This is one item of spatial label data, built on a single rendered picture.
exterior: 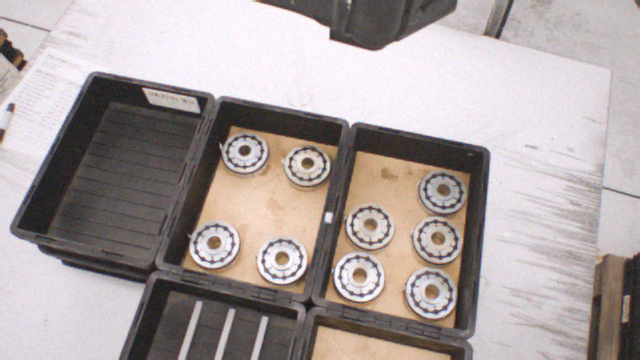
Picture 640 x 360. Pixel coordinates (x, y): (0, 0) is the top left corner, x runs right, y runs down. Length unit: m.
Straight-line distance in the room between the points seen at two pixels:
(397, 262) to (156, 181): 0.56
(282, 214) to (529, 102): 0.77
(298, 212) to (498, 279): 0.49
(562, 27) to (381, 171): 1.79
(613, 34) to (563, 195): 1.58
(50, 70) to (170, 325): 0.86
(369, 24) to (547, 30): 2.22
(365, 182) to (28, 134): 0.90
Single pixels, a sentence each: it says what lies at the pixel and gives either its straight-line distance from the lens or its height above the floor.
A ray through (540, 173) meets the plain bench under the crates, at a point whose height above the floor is 0.70.
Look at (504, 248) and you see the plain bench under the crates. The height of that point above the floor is 0.70.
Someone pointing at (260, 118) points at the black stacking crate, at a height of 0.89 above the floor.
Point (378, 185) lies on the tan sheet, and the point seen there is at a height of 0.83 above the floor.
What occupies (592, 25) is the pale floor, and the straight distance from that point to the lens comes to 2.85.
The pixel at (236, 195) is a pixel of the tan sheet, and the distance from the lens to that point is 1.12.
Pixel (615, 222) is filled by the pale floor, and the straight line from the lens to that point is 2.30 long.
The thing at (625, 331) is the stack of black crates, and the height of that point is 0.18.
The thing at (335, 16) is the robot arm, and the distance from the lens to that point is 0.55.
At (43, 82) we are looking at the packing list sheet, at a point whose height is 0.70.
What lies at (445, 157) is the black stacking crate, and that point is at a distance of 1.13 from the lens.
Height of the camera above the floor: 1.84
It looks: 65 degrees down
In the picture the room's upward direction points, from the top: 2 degrees clockwise
